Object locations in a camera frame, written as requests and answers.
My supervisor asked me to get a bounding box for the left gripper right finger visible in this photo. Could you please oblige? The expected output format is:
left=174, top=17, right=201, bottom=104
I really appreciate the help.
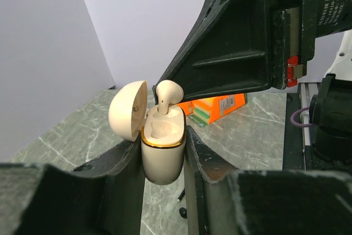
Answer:
left=184, top=127, right=351, bottom=234

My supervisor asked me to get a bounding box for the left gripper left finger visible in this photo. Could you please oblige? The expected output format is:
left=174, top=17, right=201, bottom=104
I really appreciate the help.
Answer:
left=1, top=140, right=145, bottom=234

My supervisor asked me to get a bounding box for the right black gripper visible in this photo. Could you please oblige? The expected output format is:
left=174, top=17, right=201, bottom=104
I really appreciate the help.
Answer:
left=161, top=0, right=351, bottom=101

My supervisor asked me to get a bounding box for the beige earbud charging case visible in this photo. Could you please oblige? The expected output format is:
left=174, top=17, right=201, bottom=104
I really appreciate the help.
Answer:
left=108, top=80, right=186, bottom=185

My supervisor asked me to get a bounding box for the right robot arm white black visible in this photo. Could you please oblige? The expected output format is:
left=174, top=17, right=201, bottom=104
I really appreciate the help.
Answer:
left=161, top=0, right=351, bottom=171

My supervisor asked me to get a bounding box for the black earbud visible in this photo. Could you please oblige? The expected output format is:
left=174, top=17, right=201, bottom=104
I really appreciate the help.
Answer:
left=179, top=207, right=188, bottom=219

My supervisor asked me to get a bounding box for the orange juice box lower right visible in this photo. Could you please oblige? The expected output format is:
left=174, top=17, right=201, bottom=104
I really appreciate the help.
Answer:
left=178, top=94, right=248, bottom=127

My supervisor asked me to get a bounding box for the aluminium frame rail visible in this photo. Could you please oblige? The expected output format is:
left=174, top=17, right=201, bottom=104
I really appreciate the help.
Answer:
left=298, top=83, right=320, bottom=146

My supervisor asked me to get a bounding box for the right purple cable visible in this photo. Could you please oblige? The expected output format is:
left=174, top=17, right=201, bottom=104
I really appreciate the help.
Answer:
left=290, top=107, right=314, bottom=128

